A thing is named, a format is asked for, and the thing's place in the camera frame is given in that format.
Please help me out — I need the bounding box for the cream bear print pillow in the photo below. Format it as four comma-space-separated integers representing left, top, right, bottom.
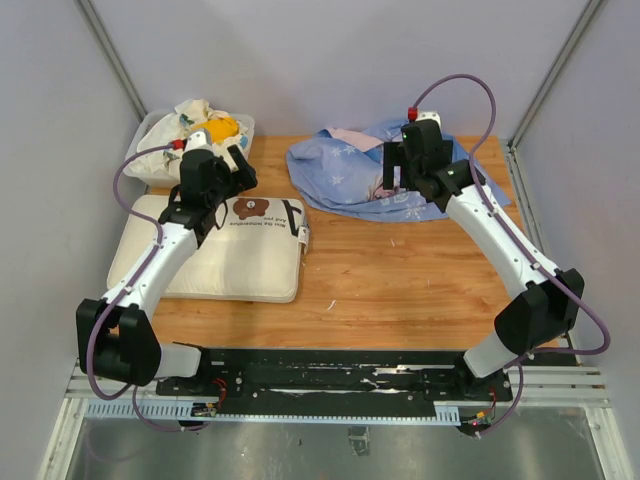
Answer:
106, 194, 311, 304

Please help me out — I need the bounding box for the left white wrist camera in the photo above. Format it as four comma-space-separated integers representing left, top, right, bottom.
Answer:
184, 129, 212, 152

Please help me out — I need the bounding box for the clear plastic bin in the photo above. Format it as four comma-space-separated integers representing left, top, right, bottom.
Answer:
123, 109, 255, 188

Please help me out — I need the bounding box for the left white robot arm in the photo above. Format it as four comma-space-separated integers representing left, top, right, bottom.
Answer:
76, 139, 257, 401

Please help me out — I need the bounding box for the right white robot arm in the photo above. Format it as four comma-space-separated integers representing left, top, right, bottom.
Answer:
382, 119, 584, 400

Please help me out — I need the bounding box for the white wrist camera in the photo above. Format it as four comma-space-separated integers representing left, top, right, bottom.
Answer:
184, 129, 212, 152
416, 110, 442, 128

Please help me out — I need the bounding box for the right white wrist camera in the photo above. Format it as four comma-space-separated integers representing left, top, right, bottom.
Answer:
416, 110, 442, 128

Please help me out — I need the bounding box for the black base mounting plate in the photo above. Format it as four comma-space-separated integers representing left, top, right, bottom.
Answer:
156, 348, 512, 419

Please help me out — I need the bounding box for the orange cloth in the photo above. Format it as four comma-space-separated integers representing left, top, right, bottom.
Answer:
192, 117, 240, 144

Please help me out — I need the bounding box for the grey slotted cable duct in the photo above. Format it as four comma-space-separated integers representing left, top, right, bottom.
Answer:
85, 400, 461, 426

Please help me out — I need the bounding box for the cream patterned crumpled cloth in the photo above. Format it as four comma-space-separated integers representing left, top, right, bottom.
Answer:
131, 99, 247, 181

